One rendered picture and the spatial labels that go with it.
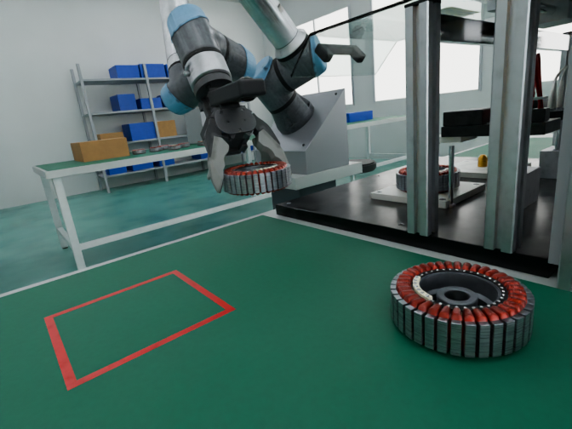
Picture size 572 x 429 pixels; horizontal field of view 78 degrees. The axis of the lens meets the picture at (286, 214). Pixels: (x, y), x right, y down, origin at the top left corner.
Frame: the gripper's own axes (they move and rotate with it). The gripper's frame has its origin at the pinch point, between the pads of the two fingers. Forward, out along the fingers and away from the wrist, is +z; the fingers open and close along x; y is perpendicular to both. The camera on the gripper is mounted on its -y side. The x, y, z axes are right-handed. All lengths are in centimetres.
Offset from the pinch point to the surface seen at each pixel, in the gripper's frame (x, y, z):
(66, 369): 30.3, -9.5, 16.6
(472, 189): -33.8, -10.6, 14.3
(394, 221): -14.1, -9.3, 14.6
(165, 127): -156, 522, -325
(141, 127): -114, 514, -326
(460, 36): -21.5, -26.8, -3.8
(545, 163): -53, -15, 15
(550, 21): -32.9, -32.1, -1.4
